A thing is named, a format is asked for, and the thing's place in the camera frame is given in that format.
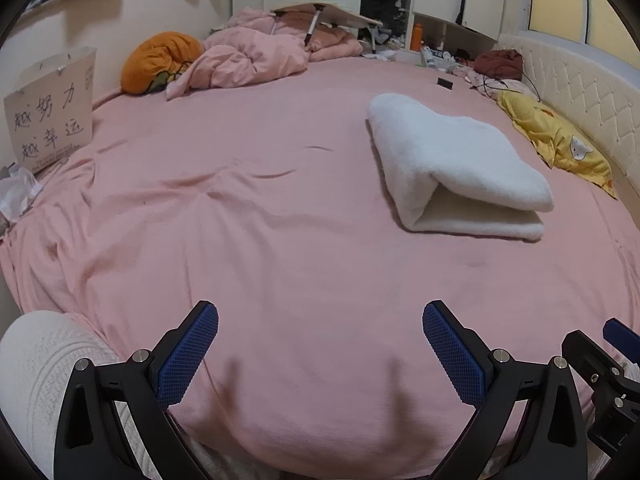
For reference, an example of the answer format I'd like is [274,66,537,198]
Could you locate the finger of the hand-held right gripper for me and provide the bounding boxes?
[561,330,626,386]
[602,319,640,358]

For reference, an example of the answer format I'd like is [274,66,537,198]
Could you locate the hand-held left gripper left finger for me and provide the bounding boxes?
[53,300,220,480]

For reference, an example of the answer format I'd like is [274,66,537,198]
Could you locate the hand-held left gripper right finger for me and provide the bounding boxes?
[422,300,588,480]

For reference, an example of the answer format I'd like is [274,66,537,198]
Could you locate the white fluffy cardigan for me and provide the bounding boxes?
[367,93,555,241]

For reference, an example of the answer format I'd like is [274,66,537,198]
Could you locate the pink bed sheet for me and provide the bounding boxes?
[0,52,640,480]

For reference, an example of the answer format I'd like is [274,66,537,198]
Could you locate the person's white knit trouser leg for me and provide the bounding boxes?
[0,310,166,480]

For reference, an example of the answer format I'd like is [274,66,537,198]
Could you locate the yellow printed pillow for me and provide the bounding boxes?
[496,90,618,200]

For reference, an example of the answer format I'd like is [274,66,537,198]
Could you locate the clear plastic bag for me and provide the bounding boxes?
[0,165,43,221]

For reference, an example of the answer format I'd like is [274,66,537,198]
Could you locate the cream padded headboard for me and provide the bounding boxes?
[492,32,640,206]

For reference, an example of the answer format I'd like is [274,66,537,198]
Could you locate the brown paper bag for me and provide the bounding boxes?
[3,46,97,173]

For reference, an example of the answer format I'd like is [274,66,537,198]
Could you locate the dark red cloth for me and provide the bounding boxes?
[472,49,524,81]

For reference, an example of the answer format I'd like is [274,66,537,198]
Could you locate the orange pillow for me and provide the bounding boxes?
[121,32,205,96]

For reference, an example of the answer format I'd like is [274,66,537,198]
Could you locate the clutter of small things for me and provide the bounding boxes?
[372,30,481,83]

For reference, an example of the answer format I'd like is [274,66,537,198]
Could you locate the crumpled pink duvet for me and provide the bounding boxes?
[166,7,363,101]

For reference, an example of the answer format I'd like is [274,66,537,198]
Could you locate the white folding lap table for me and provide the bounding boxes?
[270,3,383,48]

